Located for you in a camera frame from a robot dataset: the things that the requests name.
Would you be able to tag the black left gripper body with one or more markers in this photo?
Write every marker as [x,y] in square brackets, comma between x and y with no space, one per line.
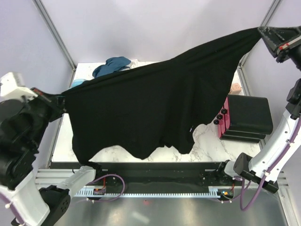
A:
[44,107]

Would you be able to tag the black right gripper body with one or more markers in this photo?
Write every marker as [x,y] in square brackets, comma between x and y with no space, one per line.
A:
[290,49]

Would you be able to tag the blue t shirt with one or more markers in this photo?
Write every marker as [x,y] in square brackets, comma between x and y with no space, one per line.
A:
[113,64]

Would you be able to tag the black and pink drawer box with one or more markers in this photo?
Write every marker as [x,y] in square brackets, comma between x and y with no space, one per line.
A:
[244,118]

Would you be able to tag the black t shirt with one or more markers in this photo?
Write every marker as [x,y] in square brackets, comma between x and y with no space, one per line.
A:
[156,105]

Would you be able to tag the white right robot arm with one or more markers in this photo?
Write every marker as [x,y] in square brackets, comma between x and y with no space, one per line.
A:
[264,168]

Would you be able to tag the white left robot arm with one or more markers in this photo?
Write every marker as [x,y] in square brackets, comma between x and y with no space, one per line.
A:
[24,119]

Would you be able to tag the pink foam cube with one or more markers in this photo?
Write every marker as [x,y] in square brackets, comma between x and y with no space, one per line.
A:
[235,89]

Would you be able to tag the white t shirt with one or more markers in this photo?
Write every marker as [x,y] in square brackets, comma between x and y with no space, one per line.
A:
[134,64]

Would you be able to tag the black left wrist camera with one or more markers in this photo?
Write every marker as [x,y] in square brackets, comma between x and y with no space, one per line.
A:
[12,86]

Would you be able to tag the light blue ring toy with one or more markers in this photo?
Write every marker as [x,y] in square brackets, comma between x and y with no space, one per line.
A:
[77,82]

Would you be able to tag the aluminium frame rail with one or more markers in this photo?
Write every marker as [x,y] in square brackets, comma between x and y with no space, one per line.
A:
[204,177]

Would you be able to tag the white slotted cable duct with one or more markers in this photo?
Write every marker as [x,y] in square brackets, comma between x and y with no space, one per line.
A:
[209,192]

